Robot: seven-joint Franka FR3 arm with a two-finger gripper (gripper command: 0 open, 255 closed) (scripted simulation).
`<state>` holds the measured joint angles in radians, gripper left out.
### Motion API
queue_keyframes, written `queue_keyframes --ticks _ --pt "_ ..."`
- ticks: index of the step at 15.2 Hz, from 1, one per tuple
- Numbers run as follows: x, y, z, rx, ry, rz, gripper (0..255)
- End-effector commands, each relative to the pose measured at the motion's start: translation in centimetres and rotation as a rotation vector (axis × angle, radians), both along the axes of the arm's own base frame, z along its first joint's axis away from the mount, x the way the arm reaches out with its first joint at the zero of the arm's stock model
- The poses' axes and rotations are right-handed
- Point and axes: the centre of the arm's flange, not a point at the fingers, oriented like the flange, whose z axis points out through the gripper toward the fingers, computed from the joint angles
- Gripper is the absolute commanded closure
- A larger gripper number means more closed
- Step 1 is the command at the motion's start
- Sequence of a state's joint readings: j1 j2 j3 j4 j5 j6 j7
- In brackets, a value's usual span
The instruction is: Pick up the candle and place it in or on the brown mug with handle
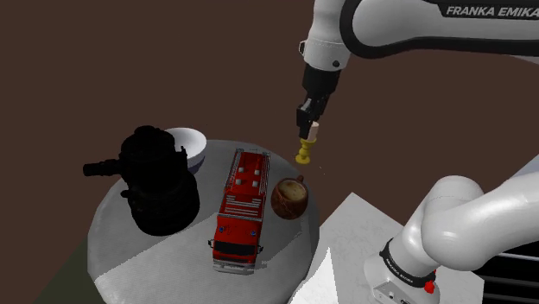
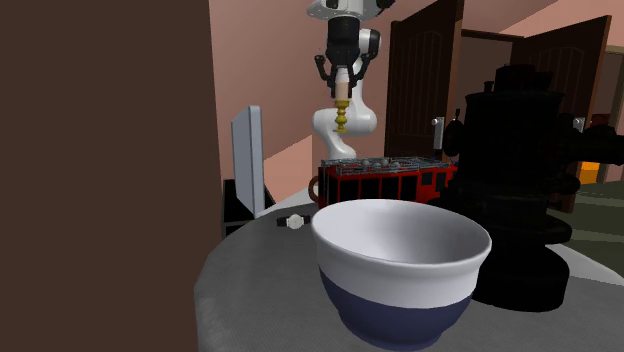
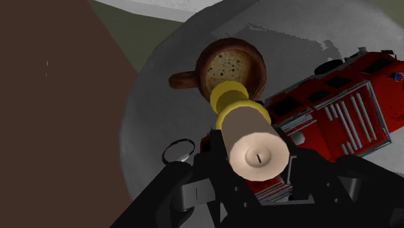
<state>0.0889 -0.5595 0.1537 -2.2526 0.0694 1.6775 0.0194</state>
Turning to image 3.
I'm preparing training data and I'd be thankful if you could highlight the red toy fire truck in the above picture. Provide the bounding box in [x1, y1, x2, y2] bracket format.
[200, 47, 404, 203]

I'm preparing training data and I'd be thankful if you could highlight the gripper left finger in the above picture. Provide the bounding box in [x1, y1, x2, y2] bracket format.
[110, 128, 264, 228]

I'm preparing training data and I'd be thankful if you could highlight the cream candle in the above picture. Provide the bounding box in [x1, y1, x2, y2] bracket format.
[209, 80, 291, 183]

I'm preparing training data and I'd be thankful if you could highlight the small black ring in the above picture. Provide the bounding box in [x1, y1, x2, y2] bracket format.
[161, 138, 196, 166]

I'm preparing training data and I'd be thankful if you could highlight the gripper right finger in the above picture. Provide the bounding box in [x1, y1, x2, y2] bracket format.
[285, 146, 404, 228]

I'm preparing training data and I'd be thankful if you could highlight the brown mug of coffee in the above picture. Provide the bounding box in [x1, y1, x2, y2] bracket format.
[168, 37, 267, 104]

